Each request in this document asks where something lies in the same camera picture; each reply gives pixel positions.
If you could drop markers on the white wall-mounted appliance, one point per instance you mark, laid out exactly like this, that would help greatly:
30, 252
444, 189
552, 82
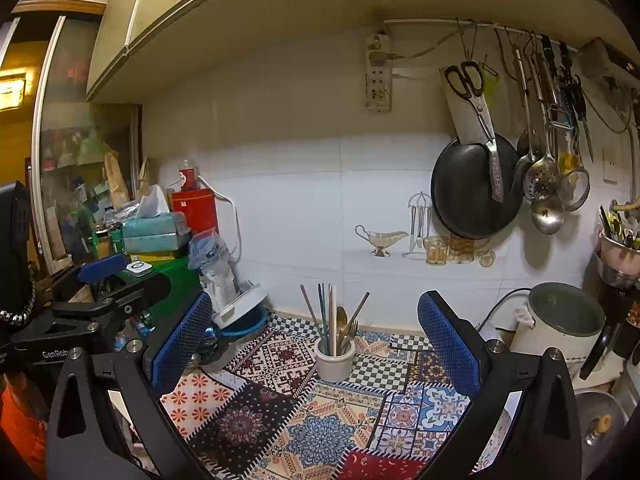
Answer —
610, 60

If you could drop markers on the gold spoon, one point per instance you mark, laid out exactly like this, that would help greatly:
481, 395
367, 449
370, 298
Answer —
341, 317

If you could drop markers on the red tin box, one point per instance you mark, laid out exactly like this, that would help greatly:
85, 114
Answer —
195, 217

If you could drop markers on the aluminium pot lid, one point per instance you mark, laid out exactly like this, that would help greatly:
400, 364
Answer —
600, 430

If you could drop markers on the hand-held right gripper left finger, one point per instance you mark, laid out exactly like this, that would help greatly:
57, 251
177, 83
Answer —
180, 345

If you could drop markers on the small white square device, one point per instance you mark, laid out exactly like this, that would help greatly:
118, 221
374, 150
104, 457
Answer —
138, 268

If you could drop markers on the mesh strainer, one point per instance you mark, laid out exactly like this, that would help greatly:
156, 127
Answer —
575, 190

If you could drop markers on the small steel ladle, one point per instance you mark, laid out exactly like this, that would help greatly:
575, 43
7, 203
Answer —
522, 170

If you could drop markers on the teal grey chopstick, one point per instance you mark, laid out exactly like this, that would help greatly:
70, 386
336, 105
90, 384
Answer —
321, 310

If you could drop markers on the gold fork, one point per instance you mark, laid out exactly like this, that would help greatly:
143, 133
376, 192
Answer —
352, 332

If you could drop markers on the kitchenware wall sticker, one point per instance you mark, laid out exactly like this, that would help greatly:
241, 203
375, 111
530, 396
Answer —
385, 237

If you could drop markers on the glass door cabinet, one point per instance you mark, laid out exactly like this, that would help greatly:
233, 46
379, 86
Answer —
75, 135

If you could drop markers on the black plastic object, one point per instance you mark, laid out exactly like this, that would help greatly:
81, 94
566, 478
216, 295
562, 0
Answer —
607, 320

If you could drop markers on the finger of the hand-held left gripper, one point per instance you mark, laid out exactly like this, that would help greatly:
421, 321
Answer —
125, 295
102, 267

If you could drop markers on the blue plastic basin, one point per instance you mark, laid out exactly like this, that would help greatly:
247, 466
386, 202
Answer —
245, 329

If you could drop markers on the patterned patchwork mat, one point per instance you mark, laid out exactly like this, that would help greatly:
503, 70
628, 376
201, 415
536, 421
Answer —
320, 435

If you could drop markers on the brown paper bag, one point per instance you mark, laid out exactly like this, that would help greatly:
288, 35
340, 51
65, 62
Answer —
116, 175

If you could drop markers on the steel cleaver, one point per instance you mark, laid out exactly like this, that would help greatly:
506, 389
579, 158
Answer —
462, 115

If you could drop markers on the white power strip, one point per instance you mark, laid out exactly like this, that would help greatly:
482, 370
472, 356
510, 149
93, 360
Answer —
378, 75

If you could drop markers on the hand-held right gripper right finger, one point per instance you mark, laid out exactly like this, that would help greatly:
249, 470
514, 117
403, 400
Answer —
447, 345

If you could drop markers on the green box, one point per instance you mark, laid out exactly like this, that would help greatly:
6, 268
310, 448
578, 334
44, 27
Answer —
182, 280

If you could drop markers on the white rice cooker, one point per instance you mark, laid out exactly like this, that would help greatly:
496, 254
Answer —
555, 330

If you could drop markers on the clear printed plastic bag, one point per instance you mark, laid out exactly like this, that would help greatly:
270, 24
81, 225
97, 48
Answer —
212, 270

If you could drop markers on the cream upper cabinet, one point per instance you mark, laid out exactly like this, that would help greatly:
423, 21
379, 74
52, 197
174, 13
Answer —
250, 10

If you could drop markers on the white ceramic cup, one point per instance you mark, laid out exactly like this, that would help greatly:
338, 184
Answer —
334, 365

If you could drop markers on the black frying pan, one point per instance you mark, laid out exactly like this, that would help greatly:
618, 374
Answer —
465, 195

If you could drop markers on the maroon chopstick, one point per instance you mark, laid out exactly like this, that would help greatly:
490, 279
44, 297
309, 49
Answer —
325, 310

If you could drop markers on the black chopstick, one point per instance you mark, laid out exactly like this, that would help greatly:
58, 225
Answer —
315, 316
310, 312

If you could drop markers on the white wall socket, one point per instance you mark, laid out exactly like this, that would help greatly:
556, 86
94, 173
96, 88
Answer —
611, 165

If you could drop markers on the person's left forearm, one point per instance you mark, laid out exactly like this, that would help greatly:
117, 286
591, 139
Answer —
20, 425

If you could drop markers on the brown wooden chopstick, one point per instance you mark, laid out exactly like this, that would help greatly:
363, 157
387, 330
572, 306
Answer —
359, 315

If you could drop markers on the bundle of assorted cutlery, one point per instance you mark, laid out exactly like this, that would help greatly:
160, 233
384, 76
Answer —
620, 225

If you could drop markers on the steel utensil drainer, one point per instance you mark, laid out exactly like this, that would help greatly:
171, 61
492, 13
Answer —
620, 265

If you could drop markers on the teal tissue box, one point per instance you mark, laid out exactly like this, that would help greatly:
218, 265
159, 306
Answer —
150, 227

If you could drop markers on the white chopstick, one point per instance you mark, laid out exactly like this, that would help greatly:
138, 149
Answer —
330, 310

